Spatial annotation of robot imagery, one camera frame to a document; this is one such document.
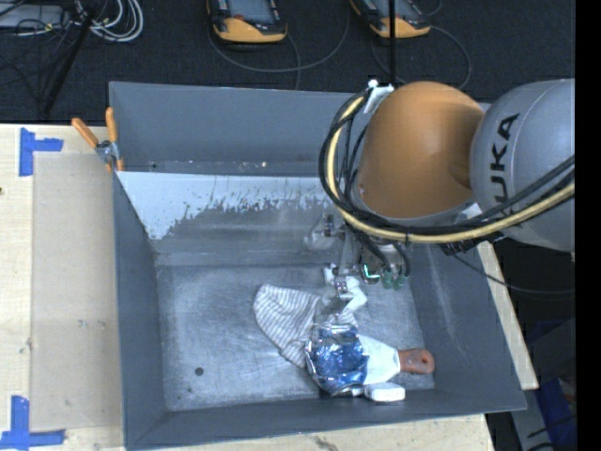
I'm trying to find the white striped cloth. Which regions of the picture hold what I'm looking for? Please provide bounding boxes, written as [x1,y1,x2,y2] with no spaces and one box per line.
[253,277,370,370]

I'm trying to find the pale cardboard board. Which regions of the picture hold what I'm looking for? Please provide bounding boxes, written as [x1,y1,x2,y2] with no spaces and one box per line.
[29,151,124,434]

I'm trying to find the white flat block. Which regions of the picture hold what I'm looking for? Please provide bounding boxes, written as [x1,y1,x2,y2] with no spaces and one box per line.
[364,382,407,404]

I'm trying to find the blue crumpled foil packet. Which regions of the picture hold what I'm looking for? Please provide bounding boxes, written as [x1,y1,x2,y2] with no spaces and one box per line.
[303,324,371,397]

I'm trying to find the grey metal bin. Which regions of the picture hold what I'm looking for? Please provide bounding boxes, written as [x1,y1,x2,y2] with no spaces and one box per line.
[107,81,528,451]

